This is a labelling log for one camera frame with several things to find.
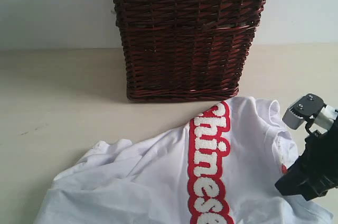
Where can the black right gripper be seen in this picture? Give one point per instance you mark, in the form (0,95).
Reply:
(315,171)

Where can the white t-shirt with red lettering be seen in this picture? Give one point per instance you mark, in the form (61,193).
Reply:
(220,167)

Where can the dark brown wicker basket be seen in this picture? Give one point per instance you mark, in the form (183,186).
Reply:
(185,50)

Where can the orange garment tag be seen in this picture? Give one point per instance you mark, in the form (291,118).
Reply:
(284,169)

